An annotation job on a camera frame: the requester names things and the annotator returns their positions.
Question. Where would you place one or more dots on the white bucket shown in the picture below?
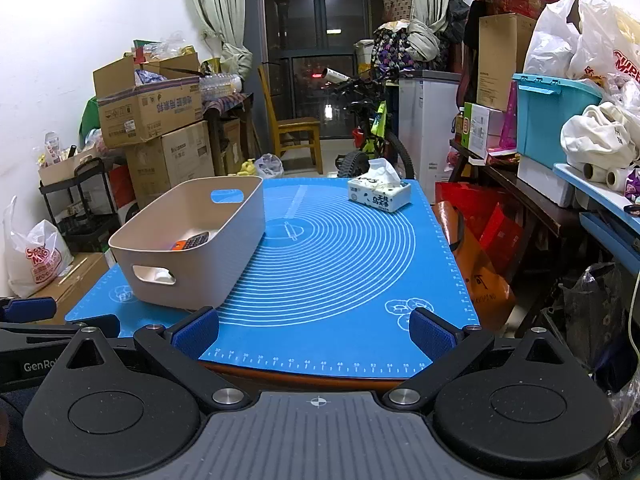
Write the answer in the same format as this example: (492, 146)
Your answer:
(363, 57)

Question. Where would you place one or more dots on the white tube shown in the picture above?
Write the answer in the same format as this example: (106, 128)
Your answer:
(335, 73)

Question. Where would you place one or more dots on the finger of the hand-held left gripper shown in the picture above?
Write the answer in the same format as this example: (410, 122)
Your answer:
(30, 309)
(92, 324)

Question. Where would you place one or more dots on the teal plastic storage bin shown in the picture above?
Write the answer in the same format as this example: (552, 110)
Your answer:
(550, 122)

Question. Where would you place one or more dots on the large white red-print bag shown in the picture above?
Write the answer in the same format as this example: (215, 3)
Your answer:
(610, 45)

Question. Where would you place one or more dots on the orange paper bag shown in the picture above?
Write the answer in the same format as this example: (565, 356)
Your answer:
(487, 285)

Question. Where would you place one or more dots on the blue silicone baking mat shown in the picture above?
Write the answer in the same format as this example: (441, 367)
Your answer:
(340, 280)

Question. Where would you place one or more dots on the flat cardboard box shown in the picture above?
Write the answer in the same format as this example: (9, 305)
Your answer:
(75, 280)

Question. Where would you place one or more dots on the white tissue box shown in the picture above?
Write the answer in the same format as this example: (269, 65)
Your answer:
(382, 195)

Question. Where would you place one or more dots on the white red-print plastic bag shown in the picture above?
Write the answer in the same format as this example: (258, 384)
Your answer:
(40, 260)

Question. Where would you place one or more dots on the dark wooden table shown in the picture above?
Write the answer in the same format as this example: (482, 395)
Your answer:
(515, 182)

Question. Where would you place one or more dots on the white cloth bag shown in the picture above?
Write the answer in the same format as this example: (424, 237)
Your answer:
(600, 135)

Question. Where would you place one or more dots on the plain white plastic bag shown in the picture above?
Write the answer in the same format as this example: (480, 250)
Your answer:
(550, 37)

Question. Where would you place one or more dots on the white paper roll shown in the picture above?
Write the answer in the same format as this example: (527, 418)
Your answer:
(618, 179)
(594, 172)

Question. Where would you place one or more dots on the open printed cardboard box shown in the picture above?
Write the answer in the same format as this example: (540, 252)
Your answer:
(150, 112)

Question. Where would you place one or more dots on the cardboard box of clutter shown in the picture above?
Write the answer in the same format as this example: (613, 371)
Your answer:
(65, 166)

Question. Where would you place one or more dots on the red paper bag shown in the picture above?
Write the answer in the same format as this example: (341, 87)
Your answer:
(485, 210)

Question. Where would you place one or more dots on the black rolling cart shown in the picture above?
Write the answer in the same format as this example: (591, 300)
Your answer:
(85, 232)

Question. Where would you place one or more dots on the tall brown cardboard box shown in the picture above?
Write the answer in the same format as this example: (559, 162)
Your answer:
(505, 62)

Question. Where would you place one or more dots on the small brown cardboard box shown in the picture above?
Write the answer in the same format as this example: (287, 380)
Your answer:
(231, 145)

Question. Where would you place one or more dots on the wooden chair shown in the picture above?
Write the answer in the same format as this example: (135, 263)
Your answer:
(297, 125)

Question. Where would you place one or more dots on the pack of water bottles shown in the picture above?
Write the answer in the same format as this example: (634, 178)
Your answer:
(220, 85)

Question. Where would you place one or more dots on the clear plastic bag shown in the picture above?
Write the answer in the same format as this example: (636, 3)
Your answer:
(270, 166)

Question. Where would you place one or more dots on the white foam box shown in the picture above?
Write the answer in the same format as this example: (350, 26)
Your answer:
(542, 179)

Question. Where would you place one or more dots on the green and white box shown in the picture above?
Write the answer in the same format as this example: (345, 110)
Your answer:
(477, 130)

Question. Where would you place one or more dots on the white chest freezer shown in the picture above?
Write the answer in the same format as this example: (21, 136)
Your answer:
(430, 125)

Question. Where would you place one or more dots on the black remote control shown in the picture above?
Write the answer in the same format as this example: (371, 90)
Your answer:
(196, 241)

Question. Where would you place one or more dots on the black and green bicycle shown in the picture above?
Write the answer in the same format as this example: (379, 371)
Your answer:
(372, 125)

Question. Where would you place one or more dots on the light blue desk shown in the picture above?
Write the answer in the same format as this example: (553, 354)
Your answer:
(605, 220)

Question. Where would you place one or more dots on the floral cloth bundle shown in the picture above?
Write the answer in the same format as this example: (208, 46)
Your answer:
(392, 47)

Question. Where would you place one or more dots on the grey plastic bag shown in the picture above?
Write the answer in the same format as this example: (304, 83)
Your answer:
(590, 310)

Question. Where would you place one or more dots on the wooden side table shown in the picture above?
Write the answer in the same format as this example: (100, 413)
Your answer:
(227, 104)

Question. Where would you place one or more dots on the orange toy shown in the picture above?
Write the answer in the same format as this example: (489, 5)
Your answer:
(177, 246)

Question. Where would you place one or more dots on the beige plastic basket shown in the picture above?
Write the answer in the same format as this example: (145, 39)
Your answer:
(210, 270)

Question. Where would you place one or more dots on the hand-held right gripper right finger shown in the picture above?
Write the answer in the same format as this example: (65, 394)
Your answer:
(431, 334)

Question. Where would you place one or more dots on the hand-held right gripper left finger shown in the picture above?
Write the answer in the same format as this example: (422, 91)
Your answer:
(197, 334)

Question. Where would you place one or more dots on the large brown cardboard box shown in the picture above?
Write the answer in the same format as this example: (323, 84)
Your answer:
(172, 157)

